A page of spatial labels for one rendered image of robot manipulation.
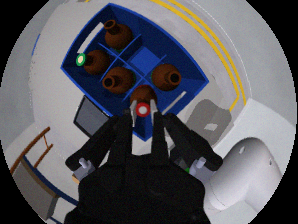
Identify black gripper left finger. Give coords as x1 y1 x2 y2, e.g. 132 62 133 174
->
65 100 137 194

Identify dark blue crate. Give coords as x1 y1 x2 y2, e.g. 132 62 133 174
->
60 3 209 142

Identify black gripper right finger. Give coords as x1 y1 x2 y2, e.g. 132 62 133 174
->
148 100 223 196

